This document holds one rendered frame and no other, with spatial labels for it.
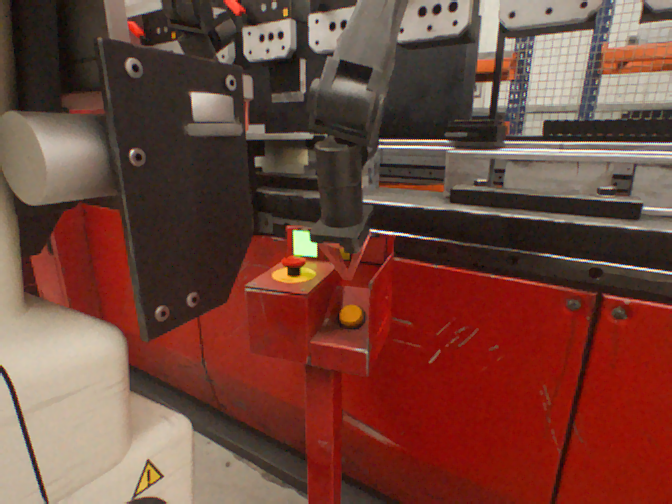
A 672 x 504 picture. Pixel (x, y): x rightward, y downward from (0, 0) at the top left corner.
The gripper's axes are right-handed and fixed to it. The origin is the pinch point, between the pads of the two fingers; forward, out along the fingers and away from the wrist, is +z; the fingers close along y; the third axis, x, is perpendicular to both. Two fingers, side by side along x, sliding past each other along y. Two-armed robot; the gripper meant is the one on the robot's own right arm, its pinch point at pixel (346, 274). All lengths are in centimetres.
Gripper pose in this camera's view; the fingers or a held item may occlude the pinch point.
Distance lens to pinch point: 59.9
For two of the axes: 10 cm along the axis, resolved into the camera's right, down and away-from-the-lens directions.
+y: 3.1, -5.1, 8.0
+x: -9.5, -1.0, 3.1
